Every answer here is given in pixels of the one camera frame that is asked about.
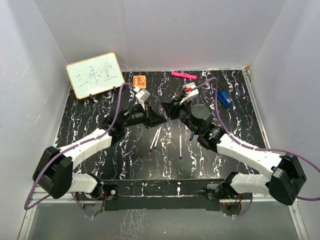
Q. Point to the blue stapler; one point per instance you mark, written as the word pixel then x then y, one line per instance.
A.
pixel 223 97

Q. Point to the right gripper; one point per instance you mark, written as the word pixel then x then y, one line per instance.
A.
pixel 172 108

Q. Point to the orange card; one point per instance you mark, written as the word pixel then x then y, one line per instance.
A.
pixel 139 81

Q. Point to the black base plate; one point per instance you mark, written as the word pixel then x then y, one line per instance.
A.
pixel 174 194

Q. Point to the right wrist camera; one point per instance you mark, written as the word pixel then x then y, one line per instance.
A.
pixel 189 92

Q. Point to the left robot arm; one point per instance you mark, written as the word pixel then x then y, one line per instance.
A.
pixel 55 170

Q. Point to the white pen blue end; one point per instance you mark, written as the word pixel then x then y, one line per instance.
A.
pixel 180 147

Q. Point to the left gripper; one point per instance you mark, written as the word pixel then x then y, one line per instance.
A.
pixel 156 118

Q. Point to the aluminium rail frame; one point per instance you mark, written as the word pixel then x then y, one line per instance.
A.
pixel 279 173

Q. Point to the small whiteboard wooden frame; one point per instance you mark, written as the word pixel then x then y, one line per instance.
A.
pixel 95 75

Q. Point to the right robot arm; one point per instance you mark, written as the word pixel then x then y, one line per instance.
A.
pixel 280 176

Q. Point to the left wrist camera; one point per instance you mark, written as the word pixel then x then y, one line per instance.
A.
pixel 142 95

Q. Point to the white pen red end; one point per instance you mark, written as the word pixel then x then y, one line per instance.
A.
pixel 154 139

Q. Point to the white pen green end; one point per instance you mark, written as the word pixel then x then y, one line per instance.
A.
pixel 157 137

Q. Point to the pink plastic clip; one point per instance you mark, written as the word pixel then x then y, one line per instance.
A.
pixel 183 75

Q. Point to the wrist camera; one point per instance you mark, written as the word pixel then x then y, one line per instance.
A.
pixel 189 92
pixel 142 95

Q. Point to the blue pen cap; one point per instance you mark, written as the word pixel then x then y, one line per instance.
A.
pixel 191 136

